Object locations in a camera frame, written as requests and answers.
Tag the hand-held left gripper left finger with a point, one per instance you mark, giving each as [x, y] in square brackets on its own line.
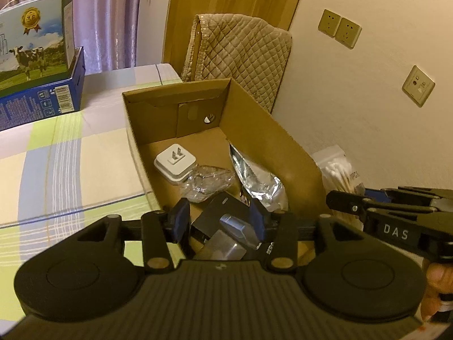
[182, 219]

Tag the silver foil bag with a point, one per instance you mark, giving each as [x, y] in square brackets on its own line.
[258, 184]

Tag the black shaver box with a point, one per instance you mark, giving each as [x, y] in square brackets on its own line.
[212, 216]

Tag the pink curtain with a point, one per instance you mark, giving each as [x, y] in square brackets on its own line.
[106, 17]

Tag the clear plastic bag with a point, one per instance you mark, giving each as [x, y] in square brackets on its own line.
[205, 184]

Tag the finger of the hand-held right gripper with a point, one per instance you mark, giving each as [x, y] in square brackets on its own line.
[350, 203]
[421, 194]

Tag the person's right hand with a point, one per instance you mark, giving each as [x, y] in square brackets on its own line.
[437, 283]

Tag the checked tablecloth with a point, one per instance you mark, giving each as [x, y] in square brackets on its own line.
[70, 170]

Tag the cow print milk carton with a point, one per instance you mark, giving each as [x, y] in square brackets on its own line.
[35, 42]

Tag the clear bag of cotton swabs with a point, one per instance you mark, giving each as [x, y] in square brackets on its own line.
[339, 173]

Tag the beige data wall plate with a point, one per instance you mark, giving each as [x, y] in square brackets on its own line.
[417, 85]

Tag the white power adapter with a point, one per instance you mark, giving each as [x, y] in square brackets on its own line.
[177, 170]

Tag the beige quilted cover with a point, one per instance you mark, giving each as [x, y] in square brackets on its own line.
[240, 53]

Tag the blue cardboard box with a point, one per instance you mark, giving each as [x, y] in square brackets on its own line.
[35, 106]

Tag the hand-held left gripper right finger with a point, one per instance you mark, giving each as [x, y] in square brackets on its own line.
[257, 219]

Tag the brown cardboard box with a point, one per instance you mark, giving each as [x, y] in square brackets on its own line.
[276, 138]

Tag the beige wall socket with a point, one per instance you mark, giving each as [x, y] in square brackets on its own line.
[348, 32]
[329, 20]

